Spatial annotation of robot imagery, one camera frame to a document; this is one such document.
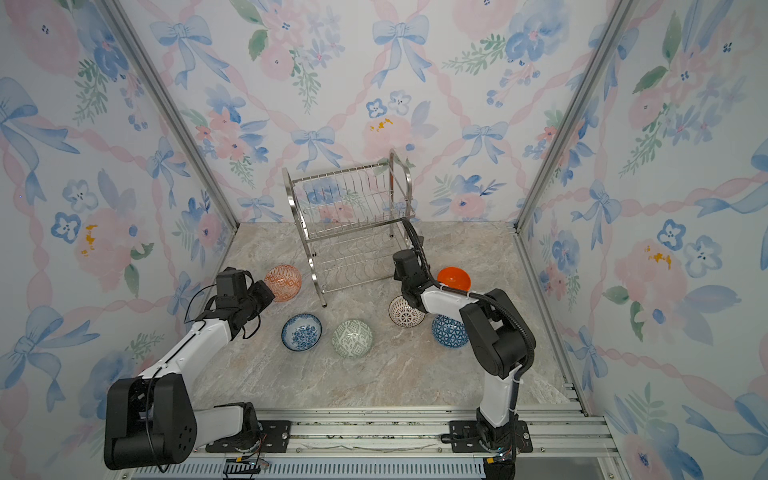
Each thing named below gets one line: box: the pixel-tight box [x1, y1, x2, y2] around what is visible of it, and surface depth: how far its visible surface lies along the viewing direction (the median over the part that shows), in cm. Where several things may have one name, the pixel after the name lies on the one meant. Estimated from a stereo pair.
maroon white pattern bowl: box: [388, 295, 426, 328], surface depth 95 cm
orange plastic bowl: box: [437, 266, 472, 292], surface depth 102 cm
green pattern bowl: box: [332, 319, 373, 359], surface depth 90 cm
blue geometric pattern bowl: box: [431, 314, 469, 348], surface depth 92 cm
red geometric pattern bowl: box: [264, 264, 302, 303], surface depth 94 cm
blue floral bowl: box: [281, 313, 323, 352], surface depth 92 cm
